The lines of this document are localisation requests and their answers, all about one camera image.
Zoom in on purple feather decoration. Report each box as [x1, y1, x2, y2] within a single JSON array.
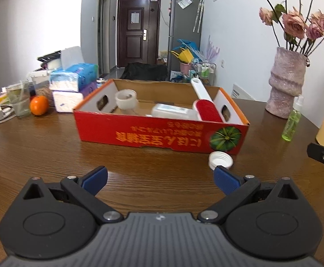
[[207, 35, 221, 62]]

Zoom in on grey refrigerator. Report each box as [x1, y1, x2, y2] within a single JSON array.
[[168, 0, 203, 80]]

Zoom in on pink plastic bin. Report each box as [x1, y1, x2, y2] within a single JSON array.
[[179, 61, 193, 75]]

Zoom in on black and white appliance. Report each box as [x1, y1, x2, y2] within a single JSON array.
[[37, 51, 62, 70]]

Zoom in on small white bottle cap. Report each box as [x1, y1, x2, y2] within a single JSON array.
[[208, 151, 233, 171]]

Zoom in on dark brown door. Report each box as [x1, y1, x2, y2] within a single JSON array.
[[117, 0, 162, 69]]

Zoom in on yellow dustpan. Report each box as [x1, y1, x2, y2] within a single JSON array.
[[171, 49, 193, 63]]

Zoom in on red and white lint brush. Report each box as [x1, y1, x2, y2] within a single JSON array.
[[190, 78, 224, 123]]

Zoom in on white cotton swab box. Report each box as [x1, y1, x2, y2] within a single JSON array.
[[146, 103, 197, 119]]

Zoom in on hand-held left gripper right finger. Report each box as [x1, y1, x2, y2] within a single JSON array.
[[198, 166, 304, 224]]

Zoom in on white folded umbrella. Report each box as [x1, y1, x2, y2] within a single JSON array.
[[193, 0, 204, 33]]

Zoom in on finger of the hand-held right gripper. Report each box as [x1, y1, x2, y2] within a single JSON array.
[[307, 143, 324, 180]]

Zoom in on white tissue pack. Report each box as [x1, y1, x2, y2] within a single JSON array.
[[52, 90, 84, 113]]

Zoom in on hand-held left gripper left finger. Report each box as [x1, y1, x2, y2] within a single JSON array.
[[20, 166, 123, 224]]

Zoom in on dried pink rose bouquet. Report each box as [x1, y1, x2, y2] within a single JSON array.
[[230, 0, 324, 56]]

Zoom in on white leaning board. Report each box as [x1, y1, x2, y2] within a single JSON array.
[[232, 83, 256, 101]]

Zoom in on orange fruit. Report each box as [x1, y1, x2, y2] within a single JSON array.
[[30, 95, 49, 116]]

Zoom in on clear toothpick jar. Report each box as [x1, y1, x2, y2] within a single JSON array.
[[31, 71, 54, 106]]

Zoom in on green spray bottle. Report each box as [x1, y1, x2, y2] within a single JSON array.
[[282, 96, 304, 141]]

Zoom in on pink textured vase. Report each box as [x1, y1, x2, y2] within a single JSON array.
[[265, 47, 310, 119]]

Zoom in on red cardboard box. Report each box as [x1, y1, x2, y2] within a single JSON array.
[[73, 78, 250, 155]]

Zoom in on blue tissue pack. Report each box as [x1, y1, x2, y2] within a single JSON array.
[[50, 46, 99, 92]]

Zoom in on white tape roll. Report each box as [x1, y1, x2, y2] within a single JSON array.
[[115, 89, 139, 115]]

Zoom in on purple tissue pack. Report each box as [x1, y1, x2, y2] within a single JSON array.
[[78, 82, 98, 98]]

